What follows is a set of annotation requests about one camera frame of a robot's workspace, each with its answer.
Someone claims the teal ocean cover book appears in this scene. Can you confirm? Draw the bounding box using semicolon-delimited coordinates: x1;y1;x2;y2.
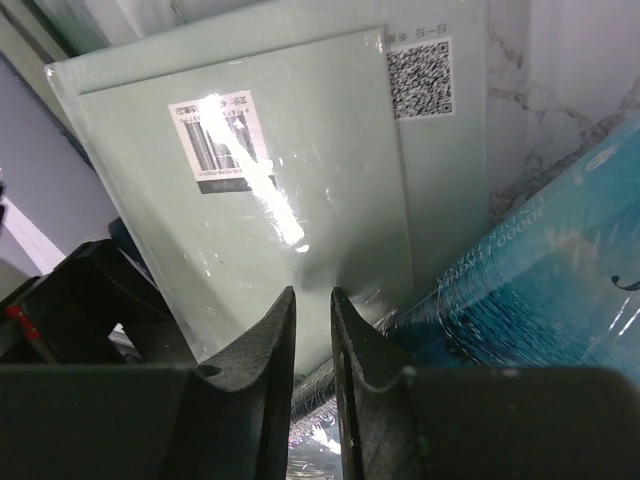
287;112;640;480

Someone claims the navy blue book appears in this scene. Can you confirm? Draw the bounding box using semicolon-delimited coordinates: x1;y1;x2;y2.
1;54;131;251

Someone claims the pale green book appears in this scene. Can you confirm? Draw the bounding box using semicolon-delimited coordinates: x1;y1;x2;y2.
47;1;488;375

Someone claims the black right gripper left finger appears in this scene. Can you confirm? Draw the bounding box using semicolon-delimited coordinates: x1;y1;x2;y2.
1;287;296;479

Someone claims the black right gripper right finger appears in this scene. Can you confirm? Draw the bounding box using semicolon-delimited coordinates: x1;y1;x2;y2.
331;289;639;479

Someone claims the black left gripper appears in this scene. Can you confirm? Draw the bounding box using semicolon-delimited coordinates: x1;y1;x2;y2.
1;240;195;365

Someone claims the mint green open cabinet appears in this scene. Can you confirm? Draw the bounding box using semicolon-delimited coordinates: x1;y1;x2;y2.
0;0;401;66

